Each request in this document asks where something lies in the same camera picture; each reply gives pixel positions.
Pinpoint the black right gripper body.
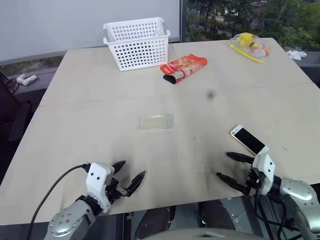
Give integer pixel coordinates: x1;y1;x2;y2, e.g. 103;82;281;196
243;166;265;197

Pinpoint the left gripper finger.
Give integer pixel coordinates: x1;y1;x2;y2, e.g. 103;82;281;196
112;160;127;176
127;170;147;198

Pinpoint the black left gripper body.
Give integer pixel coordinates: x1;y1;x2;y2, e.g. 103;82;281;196
105;172;130;204

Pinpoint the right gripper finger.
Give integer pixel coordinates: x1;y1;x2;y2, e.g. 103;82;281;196
215;171;248;194
225;151;255;165

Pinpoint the clear phone case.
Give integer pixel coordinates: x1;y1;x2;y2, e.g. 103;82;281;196
137;113;175;132

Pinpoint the white smartphone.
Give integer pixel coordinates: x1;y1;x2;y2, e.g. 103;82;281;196
229;124;271;157

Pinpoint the dark rounded shape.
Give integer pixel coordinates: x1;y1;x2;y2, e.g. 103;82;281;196
198;199;236;230
135;205;177;239

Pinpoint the yellow plastic stick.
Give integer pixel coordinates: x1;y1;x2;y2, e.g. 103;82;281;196
227;41;266;64

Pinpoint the orange snack bag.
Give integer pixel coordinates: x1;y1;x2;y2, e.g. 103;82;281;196
159;53;209;86

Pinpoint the white crumpled object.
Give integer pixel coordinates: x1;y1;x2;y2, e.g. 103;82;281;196
285;49;308;61

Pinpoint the clear bag with yellow items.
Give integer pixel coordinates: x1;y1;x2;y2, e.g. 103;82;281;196
228;32;272;59

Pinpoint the white power strip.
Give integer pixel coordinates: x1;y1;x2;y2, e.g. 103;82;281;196
16;73;39;87

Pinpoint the white perforated plastic basket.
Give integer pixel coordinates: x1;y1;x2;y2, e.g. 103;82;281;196
102;16;172;72

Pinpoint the white projection screen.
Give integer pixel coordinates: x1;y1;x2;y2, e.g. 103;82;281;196
0;0;182;64

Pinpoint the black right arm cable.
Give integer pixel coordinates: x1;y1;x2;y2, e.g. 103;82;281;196
253;174;302;240

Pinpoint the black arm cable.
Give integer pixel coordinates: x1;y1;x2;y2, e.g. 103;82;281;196
25;163;91;240
253;174;302;240

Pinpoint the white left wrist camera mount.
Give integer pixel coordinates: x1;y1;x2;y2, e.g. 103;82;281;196
85;161;116;214

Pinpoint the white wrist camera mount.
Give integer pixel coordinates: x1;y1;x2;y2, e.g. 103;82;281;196
250;152;276;196
85;161;116;214

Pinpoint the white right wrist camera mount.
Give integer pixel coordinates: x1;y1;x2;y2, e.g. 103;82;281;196
250;152;276;196

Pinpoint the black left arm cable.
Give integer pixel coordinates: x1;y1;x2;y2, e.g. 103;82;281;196
25;163;91;240

